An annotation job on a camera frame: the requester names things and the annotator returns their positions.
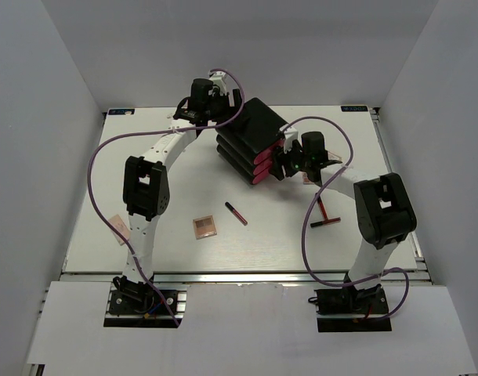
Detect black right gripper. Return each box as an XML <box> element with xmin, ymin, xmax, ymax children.
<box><xmin>268</xmin><ymin>139</ymin><xmax>311</xmax><ymax>180</ymax></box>

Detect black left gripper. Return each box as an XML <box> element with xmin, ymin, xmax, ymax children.
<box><xmin>205</xmin><ymin>90</ymin><xmax>252</xmax><ymax>125</ymax></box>

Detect pink top drawer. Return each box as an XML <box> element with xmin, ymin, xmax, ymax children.
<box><xmin>253</xmin><ymin>142</ymin><xmax>283</xmax><ymax>165</ymax></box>

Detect black drawer organizer cabinet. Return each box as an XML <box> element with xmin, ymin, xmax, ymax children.
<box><xmin>215</xmin><ymin>97</ymin><xmax>288</xmax><ymax>185</ymax></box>

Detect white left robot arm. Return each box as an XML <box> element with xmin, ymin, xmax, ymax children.
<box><xmin>122</xmin><ymin>70</ymin><xmax>243</xmax><ymax>284</ymax></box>

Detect small palette near right arm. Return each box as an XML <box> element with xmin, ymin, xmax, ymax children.
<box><xmin>327</xmin><ymin>151</ymin><xmax>342</xmax><ymax>164</ymax></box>

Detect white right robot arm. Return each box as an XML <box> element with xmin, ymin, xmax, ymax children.
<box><xmin>270</xmin><ymin>132</ymin><xmax>417</xmax><ymax>313</ymax></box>

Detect floral pink palette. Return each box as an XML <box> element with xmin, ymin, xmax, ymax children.
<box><xmin>302</xmin><ymin>173</ymin><xmax>313</xmax><ymax>185</ymax></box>

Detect red lip gloss upright tube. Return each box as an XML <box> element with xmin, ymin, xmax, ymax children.
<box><xmin>317</xmin><ymin>197</ymin><xmax>328</xmax><ymax>221</ymax></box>

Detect pink bottom drawer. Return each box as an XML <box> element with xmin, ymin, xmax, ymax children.
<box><xmin>252</xmin><ymin>169</ymin><xmax>270</xmax><ymax>185</ymax></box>

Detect right blue corner label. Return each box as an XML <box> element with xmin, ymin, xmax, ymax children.
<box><xmin>340</xmin><ymin>105</ymin><xmax>368</xmax><ymax>112</ymax></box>

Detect blue corner label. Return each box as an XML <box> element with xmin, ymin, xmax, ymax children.
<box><xmin>107</xmin><ymin>109</ymin><xmax>135</xmax><ymax>116</ymax></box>
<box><xmin>340</xmin><ymin>105</ymin><xmax>368</xmax><ymax>112</ymax></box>

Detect dark red lip gloss tube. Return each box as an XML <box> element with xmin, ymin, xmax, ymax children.
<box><xmin>310</xmin><ymin>217</ymin><xmax>341</xmax><ymax>228</ymax></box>

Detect left blue corner label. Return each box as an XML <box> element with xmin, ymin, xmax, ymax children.
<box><xmin>107</xmin><ymin>109</ymin><xmax>135</xmax><ymax>116</ymax></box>

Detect four-colour eyeshadow palette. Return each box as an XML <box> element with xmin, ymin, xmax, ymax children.
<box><xmin>193</xmin><ymin>215</ymin><xmax>217</xmax><ymax>240</ymax></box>

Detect pink blush palette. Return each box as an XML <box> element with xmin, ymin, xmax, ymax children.
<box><xmin>108</xmin><ymin>215</ymin><xmax>130</xmax><ymax>245</ymax></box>

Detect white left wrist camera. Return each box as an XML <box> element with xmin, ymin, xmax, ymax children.
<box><xmin>209</xmin><ymin>71</ymin><xmax>229</xmax><ymax>96</ymax></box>

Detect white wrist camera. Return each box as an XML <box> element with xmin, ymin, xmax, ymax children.
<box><xmin>209</xmin><ymin>71</ymin><xmax>229</xmax><ymax>96</ymax></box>
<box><xmin>283</xmin><ymin>126</ymin><xmax>299</xmax><ymax>153</ymax></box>

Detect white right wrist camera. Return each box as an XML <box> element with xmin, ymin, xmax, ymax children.
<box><xmin>283</xmin><ymin>126</ymin><xmax>299</xmax><ymax>153</ymax></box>

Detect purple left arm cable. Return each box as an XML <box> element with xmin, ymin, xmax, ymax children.
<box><xmin>88</xmin><ymin>68</ymin><xmax>246</xmax><ymax>328</ymax></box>

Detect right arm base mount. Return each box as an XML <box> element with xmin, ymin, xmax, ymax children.
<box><xmin>307</xmin><ymin>284</ymin><xmax>392</xmax><ymax>333</ymax></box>

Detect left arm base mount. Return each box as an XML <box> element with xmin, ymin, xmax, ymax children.
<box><xmin>103</xmin><ymin>276</ymin><xmax>183</xmax><ymax>329</ymax></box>

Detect aluminium table front rail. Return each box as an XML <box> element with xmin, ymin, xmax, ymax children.
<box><xmin>59</xmin><ymin>270</ymin><xmax>431</xmax><ymax>284</ymax></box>

